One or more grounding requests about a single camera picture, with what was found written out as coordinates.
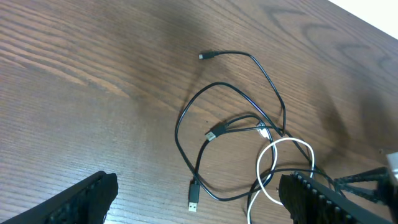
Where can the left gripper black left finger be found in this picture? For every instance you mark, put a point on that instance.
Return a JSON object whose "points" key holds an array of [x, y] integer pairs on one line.
{"points": [[85, 202]]}

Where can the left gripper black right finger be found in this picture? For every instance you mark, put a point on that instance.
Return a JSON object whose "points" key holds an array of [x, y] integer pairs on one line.
{"points": [[309, 201]]}

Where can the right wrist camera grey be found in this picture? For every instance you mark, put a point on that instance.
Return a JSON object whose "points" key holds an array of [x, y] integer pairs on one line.
{"points": [[392, 160]]}

